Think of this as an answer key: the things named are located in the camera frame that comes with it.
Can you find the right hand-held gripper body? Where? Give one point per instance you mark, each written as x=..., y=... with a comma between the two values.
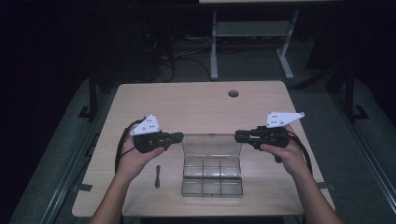
x=271, y=138

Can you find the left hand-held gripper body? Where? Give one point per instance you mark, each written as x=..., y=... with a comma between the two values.
x=149, y=141

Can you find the clear plastic compartment box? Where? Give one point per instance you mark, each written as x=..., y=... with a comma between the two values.
x=211, y=174

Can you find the person's left hand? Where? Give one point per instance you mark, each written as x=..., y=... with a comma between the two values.
x=135, y=163

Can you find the person's right hand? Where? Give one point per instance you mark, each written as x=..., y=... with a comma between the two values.
x=288, y=158

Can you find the grey tape strip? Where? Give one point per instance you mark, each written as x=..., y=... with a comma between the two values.
x=327, y=186
x=82, y=187

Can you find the black metal stand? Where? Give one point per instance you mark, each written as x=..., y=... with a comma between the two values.
x=92, y=93
x=350, y=93

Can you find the grey metal floor rail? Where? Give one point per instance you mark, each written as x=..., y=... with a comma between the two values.
x=67, y=174
x=367, y=149

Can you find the white desk with metal frame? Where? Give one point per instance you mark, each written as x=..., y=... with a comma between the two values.
x=252, y=28

